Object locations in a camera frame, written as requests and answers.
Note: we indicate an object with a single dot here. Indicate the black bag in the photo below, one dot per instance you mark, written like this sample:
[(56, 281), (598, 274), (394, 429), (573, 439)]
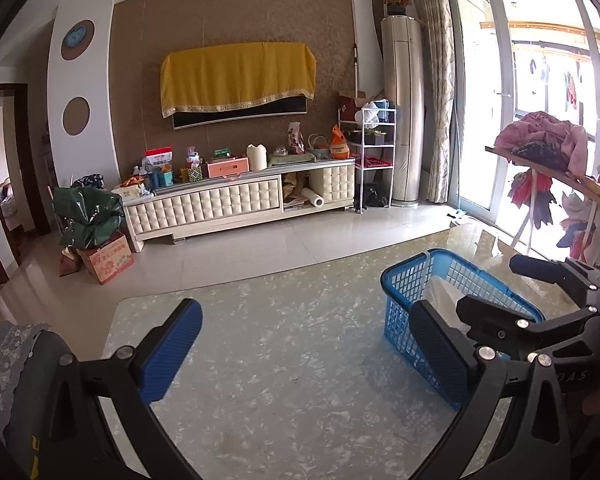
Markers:
[(376, 196)]

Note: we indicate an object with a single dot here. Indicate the brown cardboard box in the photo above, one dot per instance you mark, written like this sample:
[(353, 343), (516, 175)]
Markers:
[(350, 105)]

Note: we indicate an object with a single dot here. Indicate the yellow cover cloth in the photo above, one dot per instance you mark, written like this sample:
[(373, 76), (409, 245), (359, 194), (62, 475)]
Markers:
[(235, 75)]

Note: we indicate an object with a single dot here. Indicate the white storage box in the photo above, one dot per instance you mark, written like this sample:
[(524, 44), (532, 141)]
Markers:
[(127, 193)]

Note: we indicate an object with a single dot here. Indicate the clothes drying rack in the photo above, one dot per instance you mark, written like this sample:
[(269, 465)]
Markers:
[(530, 162)]

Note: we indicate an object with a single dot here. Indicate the dark wooden door frame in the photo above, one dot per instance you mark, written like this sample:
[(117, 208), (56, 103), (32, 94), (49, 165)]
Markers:
[(30, 160)]

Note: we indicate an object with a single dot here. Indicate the pink box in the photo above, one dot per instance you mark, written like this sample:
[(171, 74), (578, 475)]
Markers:
[(227, 167)]

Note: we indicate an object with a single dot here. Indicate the paper towel roll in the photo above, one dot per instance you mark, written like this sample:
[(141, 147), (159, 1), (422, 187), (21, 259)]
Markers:
[(313, 198)]

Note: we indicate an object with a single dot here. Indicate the blue wall clock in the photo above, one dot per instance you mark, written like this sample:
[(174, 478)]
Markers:
[(76, 36)]

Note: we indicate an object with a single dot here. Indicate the white cloth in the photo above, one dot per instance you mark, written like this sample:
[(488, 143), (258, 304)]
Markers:
[(442, 295)]

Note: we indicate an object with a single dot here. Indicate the pile of pink clothes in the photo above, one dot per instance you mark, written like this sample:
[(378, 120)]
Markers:
[(540, 132)]

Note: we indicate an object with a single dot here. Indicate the black television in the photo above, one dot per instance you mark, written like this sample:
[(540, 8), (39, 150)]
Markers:
[(240, 112)]

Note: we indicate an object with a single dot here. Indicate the orange bag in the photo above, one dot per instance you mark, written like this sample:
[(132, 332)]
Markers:
[(339, 142)]

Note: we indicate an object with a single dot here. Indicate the printed cardboard box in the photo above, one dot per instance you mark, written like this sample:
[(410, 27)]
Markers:
[(107, 260)]

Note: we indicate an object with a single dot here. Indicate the dark patterned bag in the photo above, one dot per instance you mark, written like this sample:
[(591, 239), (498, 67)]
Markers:
[(87, 181)]

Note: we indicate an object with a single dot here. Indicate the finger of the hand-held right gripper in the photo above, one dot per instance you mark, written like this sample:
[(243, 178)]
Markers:
[(485, 317), (535, 266)]

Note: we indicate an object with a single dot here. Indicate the patterned curtain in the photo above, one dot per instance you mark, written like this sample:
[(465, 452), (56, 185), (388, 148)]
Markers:
[(437, 85)]

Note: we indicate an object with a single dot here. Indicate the green bag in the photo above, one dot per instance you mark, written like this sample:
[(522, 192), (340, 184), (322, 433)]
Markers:
[(87, 215)]

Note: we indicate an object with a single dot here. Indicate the floor-standing air conditioner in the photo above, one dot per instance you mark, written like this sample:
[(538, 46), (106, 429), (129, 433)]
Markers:
[(402, 110)]

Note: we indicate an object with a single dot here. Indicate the white tufted TV cabinet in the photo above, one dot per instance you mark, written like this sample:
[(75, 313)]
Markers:
[(205, 207)]

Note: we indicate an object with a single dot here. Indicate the blue plastic basket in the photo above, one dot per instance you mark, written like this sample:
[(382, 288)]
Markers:
[(415, 261)]

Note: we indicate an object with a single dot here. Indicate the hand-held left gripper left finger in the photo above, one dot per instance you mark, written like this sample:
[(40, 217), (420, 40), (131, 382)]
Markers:
[(172, 355)]

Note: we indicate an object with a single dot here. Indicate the white shelf rack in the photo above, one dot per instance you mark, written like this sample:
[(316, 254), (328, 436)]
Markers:
[(375, 146)]

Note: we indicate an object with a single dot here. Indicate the wicker basket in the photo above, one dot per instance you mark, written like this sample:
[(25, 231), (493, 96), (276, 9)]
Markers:
[(319, 150)]

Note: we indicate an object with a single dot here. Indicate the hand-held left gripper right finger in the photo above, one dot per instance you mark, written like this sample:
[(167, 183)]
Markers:
[(437, 355)]

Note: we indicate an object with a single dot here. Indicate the white plastic bag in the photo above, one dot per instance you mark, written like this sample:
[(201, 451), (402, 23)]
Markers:
[(371, 115)]

